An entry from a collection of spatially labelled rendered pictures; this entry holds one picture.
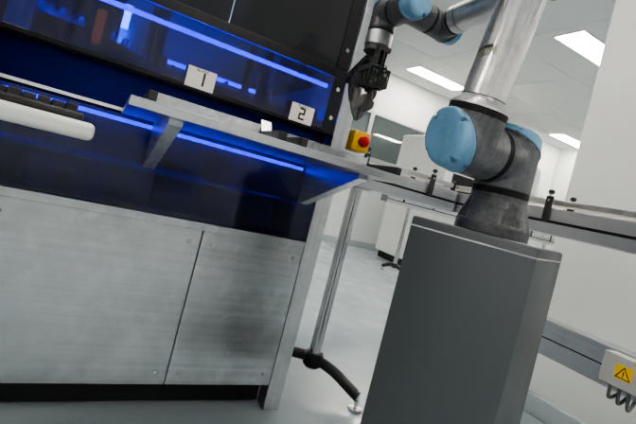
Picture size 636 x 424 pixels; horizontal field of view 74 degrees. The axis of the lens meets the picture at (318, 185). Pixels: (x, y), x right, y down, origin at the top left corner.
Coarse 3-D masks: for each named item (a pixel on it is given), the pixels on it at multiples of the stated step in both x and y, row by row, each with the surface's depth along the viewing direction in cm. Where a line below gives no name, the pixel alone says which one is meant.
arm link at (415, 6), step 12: (396, 0) 111; (408, 0) 107; (420, 0) 107; (384, 12) 115; (396, 12) 112; (408, 12) 108; (420, 12) 108; (432, 12) 112; (396, 24) 116; (408, 24) 114; (420, 24) 113; (432, 24) 113
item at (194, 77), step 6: (192, 66) 123; (192, 72) 123; (198, 72) 124; (204, 72) 125; (210, 72) 125; (186, 78) 123; (192, 78) 123; (198, 78) 124; (210, 78) 126; (216, 78) 126; (186, 84) 123; (192, 84) 124; (198, 84) 124; (204, 84) 125; (210, 84) 126; (204, 90) 125; (210, 90) 126
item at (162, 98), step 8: (160, 96) 96; (168, 96) 97; (168, 104) 97; (176, 104) 98; (184, 104) 98; (192, 104) 99; (192, 112) 100; (200, 112) 100; (208, 112) 101; (216, 112) 102; (224, 120) 103; (232, 120) 104; (240, 120) 105; (248, 128) 106; (256, 128) 107
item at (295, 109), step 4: (292, 104) 138; (296, 104) 139; (300, 104) 139; (292, 108) 138; (296, 108) 139; (304, 108) 140; (308, 108) 141; (292, 112) 138; (296, 112) 139; (300, 112) 140; (308, 112) 141; (312, 112) 142; (292, 116) 139; (296, 116) 139; (300, 116) 140; (304, 116) 140; (308, 116) 141; (312, 116) 142; (296, 120) 139; (300, 120) 140; (304, 120) 141; (308, 120) 141; (308, 124) 141
